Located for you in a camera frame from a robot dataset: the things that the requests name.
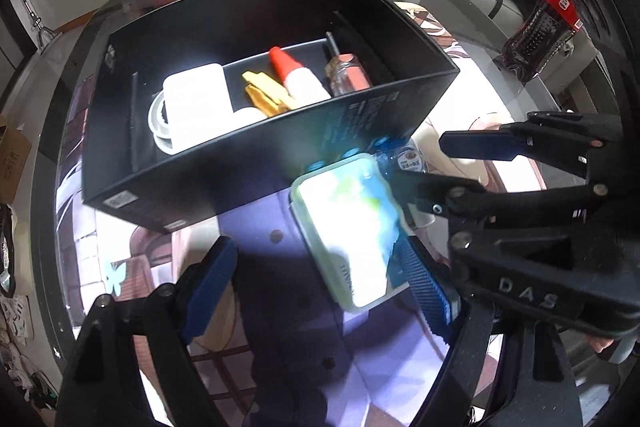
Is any cardboard box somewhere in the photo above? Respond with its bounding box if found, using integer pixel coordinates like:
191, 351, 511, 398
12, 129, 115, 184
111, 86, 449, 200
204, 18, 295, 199
0, 117, 33, 205

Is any person's right hand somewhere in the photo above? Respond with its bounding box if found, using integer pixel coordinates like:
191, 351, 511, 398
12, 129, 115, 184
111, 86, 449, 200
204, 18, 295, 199
585, 334, 617, 360

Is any cola bottle red label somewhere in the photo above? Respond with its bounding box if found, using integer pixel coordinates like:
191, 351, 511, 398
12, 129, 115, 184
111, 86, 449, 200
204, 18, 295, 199
501, 0, 586, 84

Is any white tape roll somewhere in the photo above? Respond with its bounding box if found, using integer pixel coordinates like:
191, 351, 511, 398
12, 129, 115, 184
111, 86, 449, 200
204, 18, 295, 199
147, 92, 176, 155

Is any white rectangular case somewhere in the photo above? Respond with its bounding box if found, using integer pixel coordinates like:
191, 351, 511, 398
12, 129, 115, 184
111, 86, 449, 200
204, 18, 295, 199
162, 63, 236, 148

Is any yellow clip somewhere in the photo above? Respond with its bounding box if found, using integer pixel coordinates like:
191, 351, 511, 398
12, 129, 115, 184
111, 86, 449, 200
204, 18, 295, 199
241, 69, 296, 118

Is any black box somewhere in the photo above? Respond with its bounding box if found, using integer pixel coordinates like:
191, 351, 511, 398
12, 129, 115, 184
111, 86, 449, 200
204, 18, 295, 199
80, 0, 461, 235

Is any small blue bottle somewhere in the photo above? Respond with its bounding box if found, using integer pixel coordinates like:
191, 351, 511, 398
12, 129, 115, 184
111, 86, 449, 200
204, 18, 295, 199
375, 142, 428, 175

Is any clear handled screwdriver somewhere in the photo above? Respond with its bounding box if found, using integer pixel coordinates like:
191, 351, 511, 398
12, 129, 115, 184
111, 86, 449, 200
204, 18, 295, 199
325, 32, 372, 96

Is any red capped glue bottle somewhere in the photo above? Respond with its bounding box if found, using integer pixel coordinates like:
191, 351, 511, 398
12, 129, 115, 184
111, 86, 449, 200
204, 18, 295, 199
268, 47, 332, 108

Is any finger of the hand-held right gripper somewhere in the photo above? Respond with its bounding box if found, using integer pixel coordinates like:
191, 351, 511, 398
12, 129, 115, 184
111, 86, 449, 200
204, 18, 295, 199
439, 111, 626, 180
385, 169, 622, 233

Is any flat mop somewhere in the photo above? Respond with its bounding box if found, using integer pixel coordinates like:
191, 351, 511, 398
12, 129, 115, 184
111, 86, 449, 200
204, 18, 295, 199
14, 0, 53, 42

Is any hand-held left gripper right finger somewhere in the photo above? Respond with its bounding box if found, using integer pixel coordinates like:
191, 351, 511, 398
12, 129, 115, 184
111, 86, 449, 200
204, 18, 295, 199
387, 234, 588, 427

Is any green lidded plastic box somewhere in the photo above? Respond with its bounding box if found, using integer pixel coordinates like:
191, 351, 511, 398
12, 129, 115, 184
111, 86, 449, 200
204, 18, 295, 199
291, 152, 408, 314

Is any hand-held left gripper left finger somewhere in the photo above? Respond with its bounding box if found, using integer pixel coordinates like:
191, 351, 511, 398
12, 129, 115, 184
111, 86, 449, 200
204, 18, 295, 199
55, 236, 240, 427

